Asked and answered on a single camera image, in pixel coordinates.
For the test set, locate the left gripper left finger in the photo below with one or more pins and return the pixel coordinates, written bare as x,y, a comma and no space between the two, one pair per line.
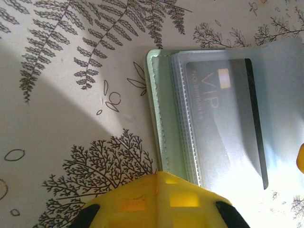
123,209

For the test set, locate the black VIP credit card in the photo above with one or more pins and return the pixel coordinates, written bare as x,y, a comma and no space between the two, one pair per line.
225,118

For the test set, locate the pale green card holder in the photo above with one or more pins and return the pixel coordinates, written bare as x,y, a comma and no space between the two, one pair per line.
164,118

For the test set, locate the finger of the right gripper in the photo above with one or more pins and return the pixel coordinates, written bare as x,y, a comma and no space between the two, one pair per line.
301,158

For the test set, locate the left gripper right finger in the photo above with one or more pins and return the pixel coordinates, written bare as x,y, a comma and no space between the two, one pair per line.
190,209

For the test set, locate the floral patterned tablecloth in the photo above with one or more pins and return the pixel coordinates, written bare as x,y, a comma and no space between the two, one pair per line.
59,107

